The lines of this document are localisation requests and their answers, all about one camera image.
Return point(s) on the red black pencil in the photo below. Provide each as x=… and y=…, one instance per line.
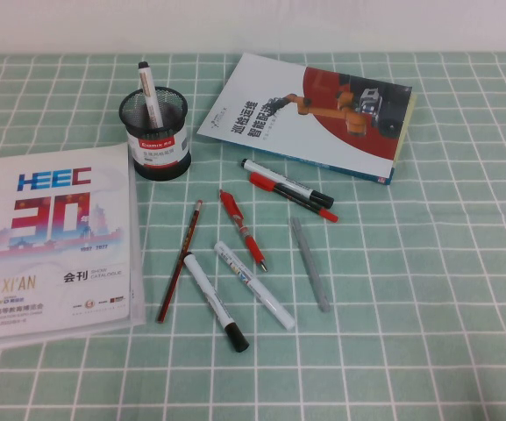
x=191, y=226

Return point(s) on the red black marker pen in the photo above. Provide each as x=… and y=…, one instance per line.
x=261, y=181

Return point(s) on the red gel pen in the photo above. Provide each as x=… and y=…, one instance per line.
x=252, y=246

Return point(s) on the grey pen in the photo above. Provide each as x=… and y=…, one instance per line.
x=309, y=263

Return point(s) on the black mesh pen holder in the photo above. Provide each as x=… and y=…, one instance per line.
x=160, y=169

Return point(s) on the slim white marker black cap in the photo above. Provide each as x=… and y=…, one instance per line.
x=279, y=179

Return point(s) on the all white paint marker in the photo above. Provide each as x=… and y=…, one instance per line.
x=257, y=288

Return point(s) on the white red robot book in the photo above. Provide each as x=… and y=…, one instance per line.
x=279, y=118

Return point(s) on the thick white marker black cap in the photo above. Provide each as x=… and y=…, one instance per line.
x=213, y=298

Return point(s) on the white HEEC catalogue book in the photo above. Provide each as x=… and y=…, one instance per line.
x=137, y=285

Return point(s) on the white marker with grey cap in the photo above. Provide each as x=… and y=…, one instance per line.
x=147, y=87

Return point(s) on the green checked tablecloth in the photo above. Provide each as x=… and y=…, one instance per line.
x=410, y=307

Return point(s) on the white HEEC catalogue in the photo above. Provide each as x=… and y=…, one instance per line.
x=51, y=263

